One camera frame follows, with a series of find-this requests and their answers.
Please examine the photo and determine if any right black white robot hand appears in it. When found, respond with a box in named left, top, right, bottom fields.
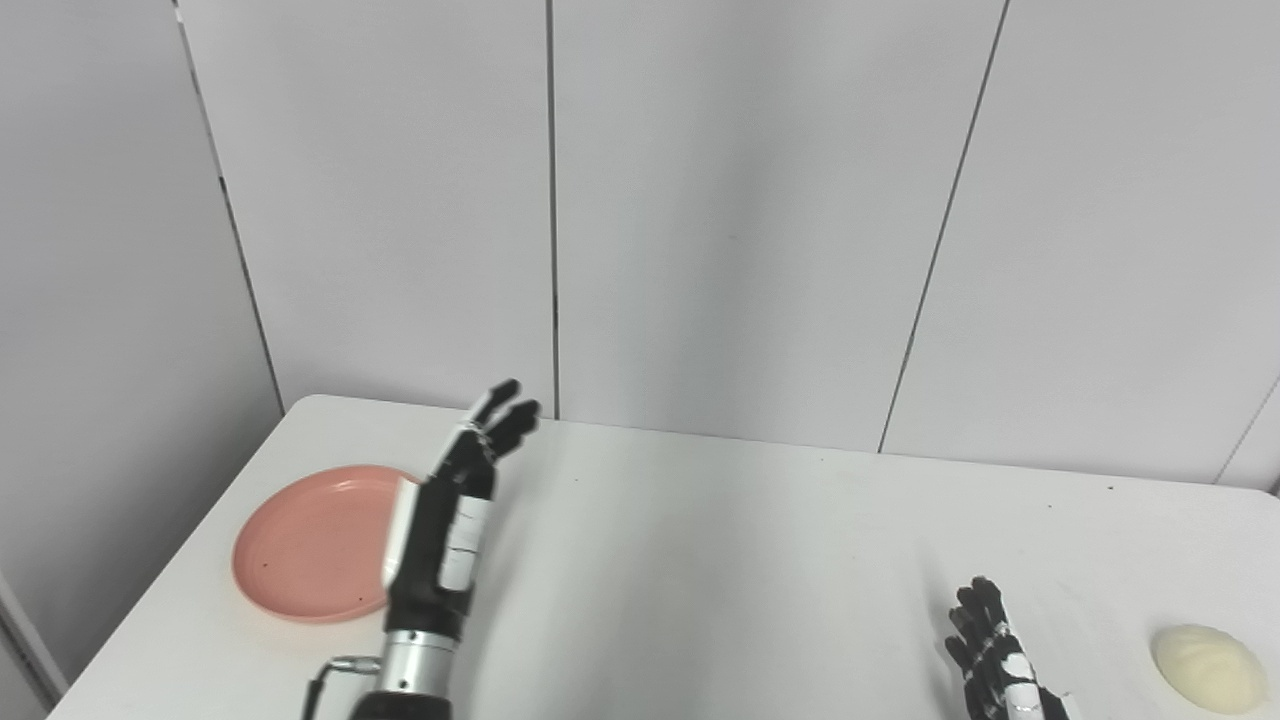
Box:
left=944, top=575, right=1083, bottom=720

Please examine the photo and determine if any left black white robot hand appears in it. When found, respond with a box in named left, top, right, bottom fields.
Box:
left=382, top=378, right=543, bottom=643

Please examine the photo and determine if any pink round plate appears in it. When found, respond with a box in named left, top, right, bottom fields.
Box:
left=231, top=464, right=423, bottom=626

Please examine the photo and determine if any cream steamed bun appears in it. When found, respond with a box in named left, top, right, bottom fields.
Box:
left=1149, top=623, right=1270, bottom=716

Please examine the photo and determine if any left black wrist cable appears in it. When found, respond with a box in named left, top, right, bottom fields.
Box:
left=302, top=654, right=385, bottom=720

